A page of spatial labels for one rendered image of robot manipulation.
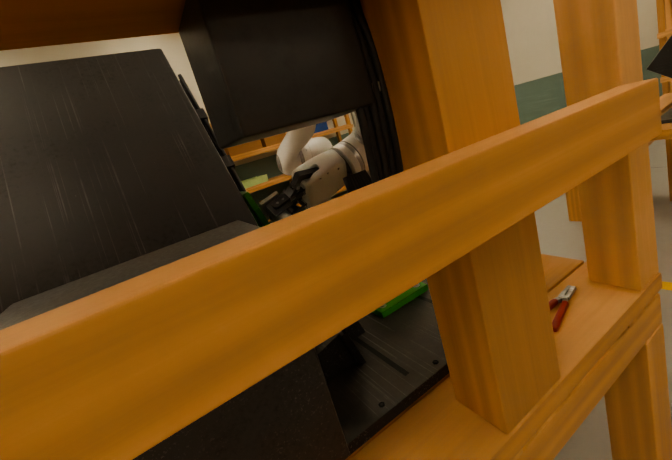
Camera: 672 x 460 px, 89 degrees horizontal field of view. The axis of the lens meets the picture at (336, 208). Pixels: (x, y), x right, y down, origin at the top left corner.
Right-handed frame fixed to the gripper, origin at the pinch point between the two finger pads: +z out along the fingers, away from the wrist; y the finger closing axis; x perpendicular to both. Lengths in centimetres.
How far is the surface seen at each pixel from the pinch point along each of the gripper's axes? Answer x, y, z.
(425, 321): 31.0, -20.6, -11.0
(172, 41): -548, -261, -163
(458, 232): 29.0, 25.3, -2.6
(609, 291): 53, -13, -40
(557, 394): 52, -5, -11
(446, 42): 15.2, 32.6, -16.4
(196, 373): 24.3, 30.2, 20.7
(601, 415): 100, -104, -63
